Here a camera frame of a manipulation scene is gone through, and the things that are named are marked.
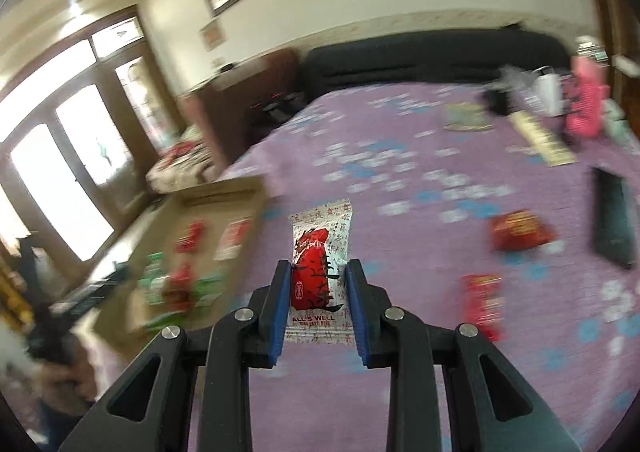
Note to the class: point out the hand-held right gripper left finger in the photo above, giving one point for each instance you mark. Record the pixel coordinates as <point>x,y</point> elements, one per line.
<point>280,312</point>

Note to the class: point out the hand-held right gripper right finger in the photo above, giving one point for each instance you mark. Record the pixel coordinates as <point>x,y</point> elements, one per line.
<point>357,312</point>

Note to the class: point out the clear green-edged snack packet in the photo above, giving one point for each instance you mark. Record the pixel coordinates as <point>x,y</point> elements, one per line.
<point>154,279</point>

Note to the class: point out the white red snack packet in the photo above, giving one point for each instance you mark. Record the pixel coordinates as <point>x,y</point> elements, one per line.
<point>320,252</point>
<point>235,237</point>

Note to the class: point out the green watermelon snack packet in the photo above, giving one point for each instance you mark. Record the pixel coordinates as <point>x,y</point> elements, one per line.
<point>207,288</point>

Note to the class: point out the cardboard box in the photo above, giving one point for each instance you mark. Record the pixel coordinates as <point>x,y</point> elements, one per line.
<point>220,212</point>

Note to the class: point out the shiny red snack packet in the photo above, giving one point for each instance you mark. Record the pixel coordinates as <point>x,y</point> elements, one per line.
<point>482,304</point>

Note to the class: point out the small red snack packet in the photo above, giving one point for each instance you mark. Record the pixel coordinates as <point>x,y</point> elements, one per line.
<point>180,289</point>

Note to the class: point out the long red snack packet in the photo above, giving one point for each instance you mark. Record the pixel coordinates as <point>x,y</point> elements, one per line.
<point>192,234</point>

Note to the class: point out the person's leg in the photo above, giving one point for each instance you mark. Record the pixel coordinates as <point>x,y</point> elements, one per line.
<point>52,424</point>

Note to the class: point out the wooden glass door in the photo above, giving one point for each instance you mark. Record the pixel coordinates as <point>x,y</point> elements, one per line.
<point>75,157</point>

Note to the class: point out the purple floral bedsheet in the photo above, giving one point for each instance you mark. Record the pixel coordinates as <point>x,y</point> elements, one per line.
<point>400,172</point>

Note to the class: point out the red floral cushion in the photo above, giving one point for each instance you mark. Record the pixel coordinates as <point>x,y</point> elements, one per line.
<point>180,162</point>

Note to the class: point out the dark red snack packet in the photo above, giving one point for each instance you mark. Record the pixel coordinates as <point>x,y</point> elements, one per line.
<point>520,231</point>

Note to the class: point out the black device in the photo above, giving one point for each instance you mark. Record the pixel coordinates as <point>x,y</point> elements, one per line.
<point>277,107</point>

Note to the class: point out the brown chair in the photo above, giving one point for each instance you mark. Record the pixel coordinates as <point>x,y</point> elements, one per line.
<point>235,102</point>

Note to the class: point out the olive booklet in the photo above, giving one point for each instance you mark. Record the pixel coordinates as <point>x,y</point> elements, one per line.
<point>467,117</point>

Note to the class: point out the black container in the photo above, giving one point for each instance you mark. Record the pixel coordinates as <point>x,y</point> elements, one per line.
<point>496,101</point>

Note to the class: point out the cream tube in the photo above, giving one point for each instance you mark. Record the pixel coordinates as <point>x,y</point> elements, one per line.
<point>542,138</point>

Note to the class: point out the black headboard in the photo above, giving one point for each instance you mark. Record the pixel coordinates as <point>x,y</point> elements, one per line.
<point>425,57</point>

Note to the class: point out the black smartphone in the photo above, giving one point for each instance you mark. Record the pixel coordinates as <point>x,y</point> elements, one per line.
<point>612,222</point>

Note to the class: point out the white jar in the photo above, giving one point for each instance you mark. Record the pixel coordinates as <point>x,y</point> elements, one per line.
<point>549,90</point>

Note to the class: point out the pink bottle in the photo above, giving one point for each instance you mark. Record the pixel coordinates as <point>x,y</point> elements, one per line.
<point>585,102</point>

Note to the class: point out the teal cloth item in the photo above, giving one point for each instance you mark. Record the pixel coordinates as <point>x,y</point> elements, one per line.
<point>617,125</point>

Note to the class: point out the small wall frame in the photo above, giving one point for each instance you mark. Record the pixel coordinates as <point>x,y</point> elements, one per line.
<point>213,35</point>

